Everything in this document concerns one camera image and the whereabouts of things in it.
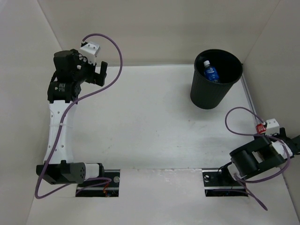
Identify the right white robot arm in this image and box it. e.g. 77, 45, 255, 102
217, 127, 300, 186

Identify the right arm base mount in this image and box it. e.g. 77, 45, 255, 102
202, 168, 248, 197

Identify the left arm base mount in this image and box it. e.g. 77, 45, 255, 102
75, 170, 120, 197

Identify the red label plastic bottle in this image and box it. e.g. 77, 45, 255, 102
255, 122, 267, 135

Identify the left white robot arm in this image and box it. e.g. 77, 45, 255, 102
36, 44, 107, 187

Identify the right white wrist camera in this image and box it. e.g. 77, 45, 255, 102
264, 119, 280, 136

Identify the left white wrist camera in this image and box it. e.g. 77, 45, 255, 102
78, 42, 100, 66

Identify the right metal rail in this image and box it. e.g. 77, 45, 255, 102
240, 74, 256, 114

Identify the blue label plastic bottle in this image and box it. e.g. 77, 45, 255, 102
203, 60, 220, 83

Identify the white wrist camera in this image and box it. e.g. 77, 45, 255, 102
78, 42, 100, 66
264, 119, 280, 136

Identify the purple cable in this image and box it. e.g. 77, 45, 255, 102
225, 106, 292, 210
34, 33, 124, 200

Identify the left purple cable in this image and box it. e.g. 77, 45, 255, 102
34, 33, 124, 200

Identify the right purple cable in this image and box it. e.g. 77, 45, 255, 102
225, 106, 292, 210

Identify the black plastic bin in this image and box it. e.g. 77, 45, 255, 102
190, 49, 243, 109

